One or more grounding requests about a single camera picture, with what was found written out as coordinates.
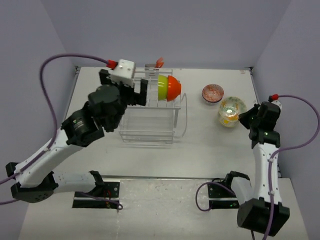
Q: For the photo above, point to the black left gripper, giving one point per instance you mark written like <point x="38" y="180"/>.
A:
<point x="140" y="99"/>

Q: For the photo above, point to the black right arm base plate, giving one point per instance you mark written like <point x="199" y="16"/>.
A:
<point x="219" y="197"/>

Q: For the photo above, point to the red rim zigzag bowl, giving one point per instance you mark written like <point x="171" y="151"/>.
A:
<point x="212" y="94"/>

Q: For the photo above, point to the orange clip on grey block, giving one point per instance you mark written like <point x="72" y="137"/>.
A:
<point x="158" y="64"/>

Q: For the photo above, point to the white wire dish rack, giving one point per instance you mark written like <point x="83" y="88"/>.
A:
<point x="157" y="121"/>

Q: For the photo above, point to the white green orange patterned bowl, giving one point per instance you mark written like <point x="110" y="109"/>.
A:
<point x="231" y="107"/>

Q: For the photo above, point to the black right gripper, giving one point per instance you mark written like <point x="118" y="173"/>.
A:
<point x="243" y="117"/>

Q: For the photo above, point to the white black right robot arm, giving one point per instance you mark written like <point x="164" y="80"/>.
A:
<point x="261" y="207"/>

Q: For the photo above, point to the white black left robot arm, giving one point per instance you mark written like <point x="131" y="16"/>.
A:
<point x="36" y="179"/>

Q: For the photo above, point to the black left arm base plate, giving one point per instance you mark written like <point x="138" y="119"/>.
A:
<point x="107" y="198"/>

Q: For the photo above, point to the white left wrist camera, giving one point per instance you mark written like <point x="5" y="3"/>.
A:
<point x="124" y="73"/>

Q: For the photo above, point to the lime green bowl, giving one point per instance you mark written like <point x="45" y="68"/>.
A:
<point x="162" y="87"/>

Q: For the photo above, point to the yellow rim patterned bowl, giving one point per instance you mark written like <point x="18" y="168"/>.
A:
<point x="229" y="121"/>

